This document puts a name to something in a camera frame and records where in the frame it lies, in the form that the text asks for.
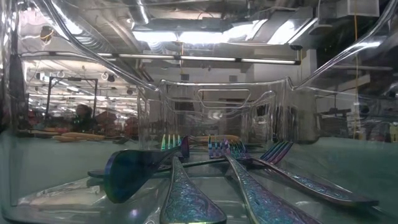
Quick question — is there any iridescent fork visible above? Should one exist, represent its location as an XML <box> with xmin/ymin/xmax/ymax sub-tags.
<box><xmin>248</xmin><ymin>141</ymin><xmax>379</xmax><ymax>208</ymax></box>
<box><xmin>159</xmin><ymin>133</ymin><xmax>228</xmax><ymax>224</ymax></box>
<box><xmin>86</xmin><ymin>141</ymin><xmax>250</xmax><ymax>179</ymax></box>
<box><xmin>207</xmin><ymin>136</ymin><xmax>324</xmax><ymax>224</ymax></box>

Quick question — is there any iridescent spoon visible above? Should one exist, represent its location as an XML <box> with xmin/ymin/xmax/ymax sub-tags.
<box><xmin>103</xmin><ymin>135</ymin><xmax>191</xmax><ymax>205</ymax></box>

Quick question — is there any clear plastic bin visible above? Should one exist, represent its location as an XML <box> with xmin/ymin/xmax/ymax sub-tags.
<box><xmin>136</xmin><ymin>77</ymin><xmax>321</xmax><ymax>152</ymax></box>
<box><xmin>0</xmin><ymin>0</ymin><xmax>398</xmax><ymax>224</ymax></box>
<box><xmin>169</xmin><ymin>93</ymin><xmax>276</xmax><ymax>146</ymax></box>

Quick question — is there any long ceiling tube light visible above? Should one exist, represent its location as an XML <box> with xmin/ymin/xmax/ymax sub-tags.
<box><xmin>99</xmin><ymin>52</ymin><xmax>302</xmax><ymax>66</ymax></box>

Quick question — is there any person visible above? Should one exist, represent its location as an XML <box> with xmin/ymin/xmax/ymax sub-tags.
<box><xmin>73</xmin><ymin>104</ymin><xmax>94</xmax><ymax>131</ymax></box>

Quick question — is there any green table mat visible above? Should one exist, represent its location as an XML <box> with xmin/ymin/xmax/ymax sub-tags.
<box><xmin>0</xmin><ymin>135</ymin><xmax>398</xmax><ymax>224</ymax></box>

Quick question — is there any black metal frame stand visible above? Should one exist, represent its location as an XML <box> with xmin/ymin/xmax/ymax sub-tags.
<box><xmin>45</xmin><ymin>76</ymin><xmax>99</xmax><ymax>121</ymax></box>

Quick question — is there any wooden table with black frame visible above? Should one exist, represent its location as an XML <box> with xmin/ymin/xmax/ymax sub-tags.
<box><xmin>18</xmin><ymin>129</ymin><xmax>60</xmax><ymax>138</ymax></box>

